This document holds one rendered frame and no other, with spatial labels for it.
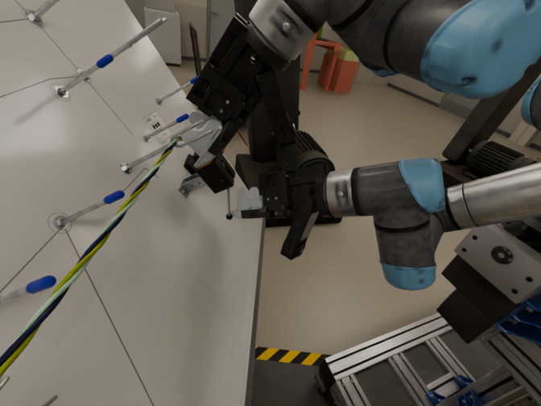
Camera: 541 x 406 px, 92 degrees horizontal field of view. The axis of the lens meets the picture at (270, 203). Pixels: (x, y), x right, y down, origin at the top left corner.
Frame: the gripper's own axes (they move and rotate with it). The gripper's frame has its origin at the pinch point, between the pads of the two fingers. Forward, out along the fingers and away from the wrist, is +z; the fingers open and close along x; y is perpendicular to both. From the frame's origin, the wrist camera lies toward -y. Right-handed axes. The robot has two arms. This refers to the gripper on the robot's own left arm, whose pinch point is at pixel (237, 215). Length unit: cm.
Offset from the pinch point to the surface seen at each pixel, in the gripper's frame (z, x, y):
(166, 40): 397, -319, 346
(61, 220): -3.0, 30.5, 2.7
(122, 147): 2.8, 20.2, 12.3
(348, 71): 110, -581, 275
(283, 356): 37, -69, -77
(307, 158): 40, -131, 29
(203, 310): -2.0, 13.3, -13.7
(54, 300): -14.6, 35.4, -2.2
